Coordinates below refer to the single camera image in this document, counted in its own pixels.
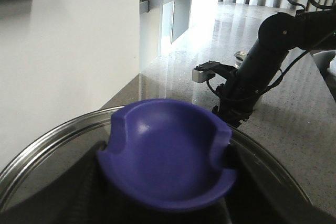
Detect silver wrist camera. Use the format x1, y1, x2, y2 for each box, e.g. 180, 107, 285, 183
192, 61, 220, 83

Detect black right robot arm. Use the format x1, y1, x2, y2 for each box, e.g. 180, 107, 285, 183
214, 7, 335, 223

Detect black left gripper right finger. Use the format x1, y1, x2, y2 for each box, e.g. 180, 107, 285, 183
224, 145, 335, 223

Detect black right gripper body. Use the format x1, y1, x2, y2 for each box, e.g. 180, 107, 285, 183
211, 84, 260, 127

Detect grey lidded pitcher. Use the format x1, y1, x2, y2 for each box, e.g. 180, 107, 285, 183
234, 51, 247, 68

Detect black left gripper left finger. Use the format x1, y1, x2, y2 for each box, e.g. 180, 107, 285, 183
0, 140, 132, 224

